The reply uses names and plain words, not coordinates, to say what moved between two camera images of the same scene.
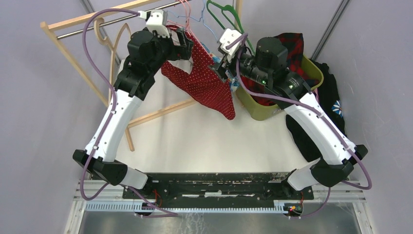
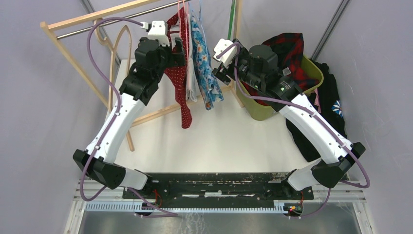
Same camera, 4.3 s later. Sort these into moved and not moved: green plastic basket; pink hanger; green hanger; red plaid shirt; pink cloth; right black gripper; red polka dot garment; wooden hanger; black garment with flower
Moved: green hanger; red polka dot garment; pink hanger
Not moved: green plastic basket; right black gripper; pink cloth; black garment with flower; red plaid shirt; wooden hanger
